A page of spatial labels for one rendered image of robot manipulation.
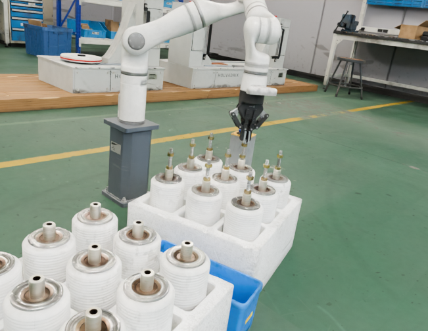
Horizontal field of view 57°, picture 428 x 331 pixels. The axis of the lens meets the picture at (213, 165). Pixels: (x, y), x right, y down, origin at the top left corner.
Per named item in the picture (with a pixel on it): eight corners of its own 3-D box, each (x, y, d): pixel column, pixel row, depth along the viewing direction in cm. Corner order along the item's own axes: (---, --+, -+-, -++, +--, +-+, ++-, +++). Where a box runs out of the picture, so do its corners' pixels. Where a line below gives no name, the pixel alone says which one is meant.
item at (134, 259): (100, 310, 85) (102, 236, 79) (131, 287, 93) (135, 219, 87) (135, 330, 81) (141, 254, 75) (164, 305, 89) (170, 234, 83)
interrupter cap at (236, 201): (261, 202, 104) (262, 199, 104) (258, 214, 97) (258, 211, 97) (233, 196, 106) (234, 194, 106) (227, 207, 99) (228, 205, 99)
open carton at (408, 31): (405, 39, 515) (410, 20, 508) (434, 42, 485) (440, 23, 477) (391, 37, 500) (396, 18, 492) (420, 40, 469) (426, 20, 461)
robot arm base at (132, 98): (113, 119, 144) (115, 71, 138) (134, 117, 151) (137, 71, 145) (128, 126, 138) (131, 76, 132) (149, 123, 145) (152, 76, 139)
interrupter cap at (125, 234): (110, 237, 79) (110, 234, 79) (135, 223, 86) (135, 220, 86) (140, 251, 76) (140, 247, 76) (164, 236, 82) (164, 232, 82)
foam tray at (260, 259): (124, 258, 116) (127, 202, 110) (192, 211, 149) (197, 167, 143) (246, 312, 100) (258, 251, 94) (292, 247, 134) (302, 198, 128)
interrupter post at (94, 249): (84, 263, 71) (84, 246, 70) (94, 257, 73) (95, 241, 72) (94, 268, 70) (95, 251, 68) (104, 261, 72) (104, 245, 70)
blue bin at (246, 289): (132, 296, 101) (134, 255, 97) (158, 276, 110) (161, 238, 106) (237, 351, 88) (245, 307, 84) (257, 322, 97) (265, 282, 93)
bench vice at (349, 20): (346, 32, 526) (351, 12, 518) (359, 34, 515) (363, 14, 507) (332, 30, 497) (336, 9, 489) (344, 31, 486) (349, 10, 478)
